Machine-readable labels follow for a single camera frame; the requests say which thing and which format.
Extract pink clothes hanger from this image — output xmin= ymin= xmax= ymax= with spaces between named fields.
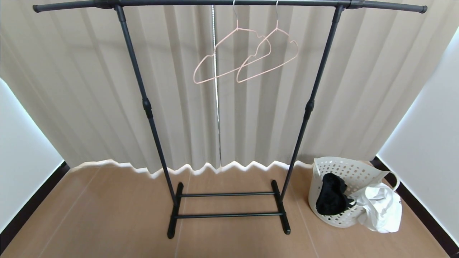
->
xmin=193 ymin=0 xmax=272 ymax=85
xmin=236 ymin=0 xmax=299 ymax=83

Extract black shorts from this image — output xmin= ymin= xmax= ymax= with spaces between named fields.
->
xmin=316 ymin=173 xmax=357 ymax=216

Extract black clothes rack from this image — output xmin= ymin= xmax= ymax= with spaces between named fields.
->
xmin=33 ymin=0 xmax=428 ymax=239

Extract white laundry basket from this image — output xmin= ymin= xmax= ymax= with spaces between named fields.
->
xmin=308 ymin=157 xmax=400 ymax=228

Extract white garment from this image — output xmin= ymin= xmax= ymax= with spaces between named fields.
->
xmin=350 ymin=183 xmax=403 ymax=234

